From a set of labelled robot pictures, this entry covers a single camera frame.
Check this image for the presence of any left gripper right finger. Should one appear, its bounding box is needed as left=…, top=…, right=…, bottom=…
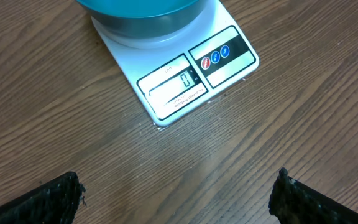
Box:
left=268, top=167, right=358, bottom=224

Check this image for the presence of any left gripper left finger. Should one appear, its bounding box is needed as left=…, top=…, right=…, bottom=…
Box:
left=0, top=171, right=86, bottom=224

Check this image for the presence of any white digital kitchen scale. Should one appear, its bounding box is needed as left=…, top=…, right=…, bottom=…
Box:
left=92, top=1, right=260, bottom=127

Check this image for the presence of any teal metal bowl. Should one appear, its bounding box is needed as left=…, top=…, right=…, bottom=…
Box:
left=77, top=0, right=208, bottom=39

